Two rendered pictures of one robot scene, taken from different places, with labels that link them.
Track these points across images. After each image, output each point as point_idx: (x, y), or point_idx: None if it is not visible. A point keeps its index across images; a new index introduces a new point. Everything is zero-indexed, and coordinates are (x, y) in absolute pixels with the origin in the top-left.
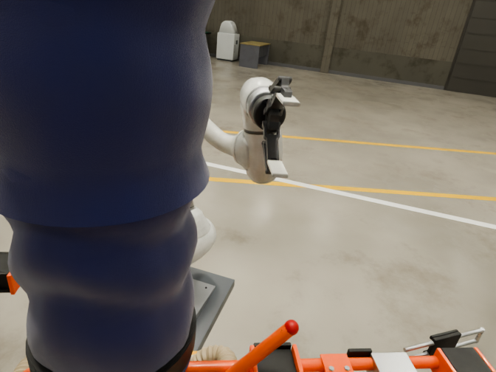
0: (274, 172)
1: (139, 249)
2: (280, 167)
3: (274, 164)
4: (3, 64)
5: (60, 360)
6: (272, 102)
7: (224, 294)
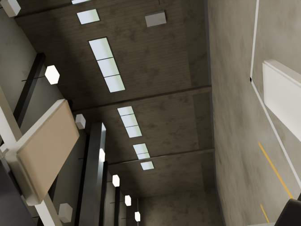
0: (266, 69)
1: None
2: (282, 110)
3: (296, 104)
4: None
5: None
6: (22, 212)
7: None
